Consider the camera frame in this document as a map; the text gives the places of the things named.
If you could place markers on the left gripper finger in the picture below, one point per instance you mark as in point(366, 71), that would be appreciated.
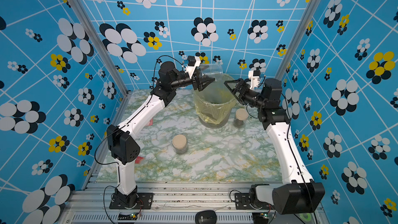
point(204, 82)
point(202, 69)

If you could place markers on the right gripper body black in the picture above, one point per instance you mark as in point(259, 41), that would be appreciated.
point(249, 98)

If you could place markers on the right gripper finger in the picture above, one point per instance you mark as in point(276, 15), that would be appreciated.
point(233, 83)
point(238, 94)

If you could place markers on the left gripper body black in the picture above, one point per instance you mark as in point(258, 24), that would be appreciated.
point(195, 84)

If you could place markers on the clear plastic tea jar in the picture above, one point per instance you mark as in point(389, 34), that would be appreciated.
point(215, 72)

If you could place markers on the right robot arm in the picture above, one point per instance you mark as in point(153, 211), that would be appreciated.
point(299, 193)

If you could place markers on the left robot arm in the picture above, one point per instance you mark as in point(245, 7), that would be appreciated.
point(121, 138)

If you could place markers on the jar with wooden lid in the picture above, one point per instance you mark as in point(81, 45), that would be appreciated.
point(241, 115)
point(180, 144)

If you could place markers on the pink card package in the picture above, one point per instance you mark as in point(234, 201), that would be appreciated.
point(150, 123)

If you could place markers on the small red packet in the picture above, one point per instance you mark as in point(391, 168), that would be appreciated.
point(138, 160)

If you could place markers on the right circuit board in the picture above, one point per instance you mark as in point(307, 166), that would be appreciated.
point(260, 218)

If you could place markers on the circuit board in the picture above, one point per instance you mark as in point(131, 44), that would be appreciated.
point(260, 218)
point(128, 216)

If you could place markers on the green tape roll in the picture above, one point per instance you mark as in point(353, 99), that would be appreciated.
point(307, 217)

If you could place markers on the left circuit board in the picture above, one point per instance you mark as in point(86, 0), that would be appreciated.
point(128, 216)

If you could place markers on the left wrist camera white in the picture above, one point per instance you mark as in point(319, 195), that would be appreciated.
point(193, 63)

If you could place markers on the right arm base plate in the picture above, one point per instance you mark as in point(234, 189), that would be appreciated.
point(243, 202)

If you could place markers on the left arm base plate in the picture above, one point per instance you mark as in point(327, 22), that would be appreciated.
point(136, 201)

